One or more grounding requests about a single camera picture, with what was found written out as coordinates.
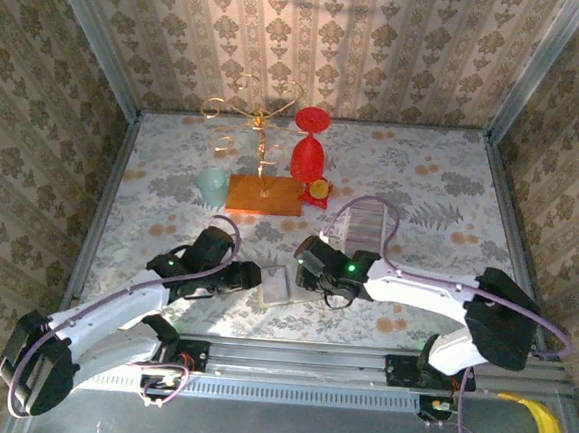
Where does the aluminium frame side rail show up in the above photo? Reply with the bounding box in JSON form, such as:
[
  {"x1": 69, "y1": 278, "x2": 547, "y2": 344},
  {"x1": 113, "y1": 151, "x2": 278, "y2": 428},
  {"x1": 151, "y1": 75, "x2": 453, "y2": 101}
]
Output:
[
  {"x1": 53, "y1": 106, "x2": 144, "y2": 331},
  {"x1": 467, "y1": 131, "x2": 579, "y2": 360}
]

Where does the white slotted cable duct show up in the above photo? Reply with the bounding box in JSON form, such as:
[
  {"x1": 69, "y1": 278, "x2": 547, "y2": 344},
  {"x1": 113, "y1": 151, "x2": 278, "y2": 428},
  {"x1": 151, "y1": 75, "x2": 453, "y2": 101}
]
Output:
[{"x1": 74, "y1": 362, "x2": 422, "y2": 416}]

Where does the gold wire stand wooden base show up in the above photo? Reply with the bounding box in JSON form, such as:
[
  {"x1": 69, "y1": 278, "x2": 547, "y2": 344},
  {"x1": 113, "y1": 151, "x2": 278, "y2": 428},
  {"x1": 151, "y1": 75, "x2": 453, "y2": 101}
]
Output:
[{"x1": 192, "y1": 67, "x2": 316, "y2": 220}]

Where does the pale green cup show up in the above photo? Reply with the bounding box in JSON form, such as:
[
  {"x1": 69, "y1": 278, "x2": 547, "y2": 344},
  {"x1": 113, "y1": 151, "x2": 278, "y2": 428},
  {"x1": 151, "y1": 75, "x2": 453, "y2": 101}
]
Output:
[{"x1": 193, "y1": 164, "x2": 230, "y2": 208}]

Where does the red goblet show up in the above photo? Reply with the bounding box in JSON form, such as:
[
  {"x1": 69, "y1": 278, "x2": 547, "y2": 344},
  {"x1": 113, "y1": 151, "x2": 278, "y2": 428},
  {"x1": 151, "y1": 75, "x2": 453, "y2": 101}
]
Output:
[{"x1": 288, "y1": 105, "x2": 332, "y2": 184}]

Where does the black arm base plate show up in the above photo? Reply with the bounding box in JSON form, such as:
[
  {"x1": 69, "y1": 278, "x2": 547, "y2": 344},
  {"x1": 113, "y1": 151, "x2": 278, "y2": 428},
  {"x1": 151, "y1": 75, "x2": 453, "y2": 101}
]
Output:
[
  {"x1": 384, "y1": 353, "x2": 479, "y2": 393},
  {"x1": 146, "y1": 338, "x2": 210, "y2": 374}
]

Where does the red yellow snack packet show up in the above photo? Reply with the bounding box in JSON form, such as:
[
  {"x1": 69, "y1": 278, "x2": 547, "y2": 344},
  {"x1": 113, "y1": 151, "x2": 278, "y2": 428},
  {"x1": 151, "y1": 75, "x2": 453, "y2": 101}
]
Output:
[{"x1": 297, "y1": 174, "x2": 335, "y2": 211}]

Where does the aluminium frame post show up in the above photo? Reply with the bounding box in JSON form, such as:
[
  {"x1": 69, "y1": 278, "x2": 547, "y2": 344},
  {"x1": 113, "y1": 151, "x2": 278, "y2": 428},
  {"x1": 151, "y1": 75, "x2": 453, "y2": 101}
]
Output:
[
  {"x1": 34, "y1": 0, "x2": 152, "y2": 122},
  {"x1": 485, "y1": 0, "x2": 579, "y2": 145}
]

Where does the small controller board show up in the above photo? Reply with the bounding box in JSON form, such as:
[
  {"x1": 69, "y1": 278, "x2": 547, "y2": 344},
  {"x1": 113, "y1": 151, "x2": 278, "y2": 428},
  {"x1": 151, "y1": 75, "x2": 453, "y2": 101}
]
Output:
[
  {"x1": 415, "y1": 394, "x2": 462, "y2": 430},
  {"x1": 137, "y1": 370, "x2": 188, "y2": 404}
]

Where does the pinkish grey credit card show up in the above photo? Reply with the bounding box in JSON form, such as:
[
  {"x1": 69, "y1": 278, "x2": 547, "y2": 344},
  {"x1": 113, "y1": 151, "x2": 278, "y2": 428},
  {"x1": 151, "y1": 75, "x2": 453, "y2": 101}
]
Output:
[{"x1": 264, "y1": 266, "x2": 294, "y2": 304}]

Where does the floral fern print table cover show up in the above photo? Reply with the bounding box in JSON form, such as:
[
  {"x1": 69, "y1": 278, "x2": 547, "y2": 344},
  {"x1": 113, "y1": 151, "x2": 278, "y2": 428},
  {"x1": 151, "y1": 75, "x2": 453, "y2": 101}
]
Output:
[{"x1": 70, "y1": 99, "x2": 553, "y2": 362}]

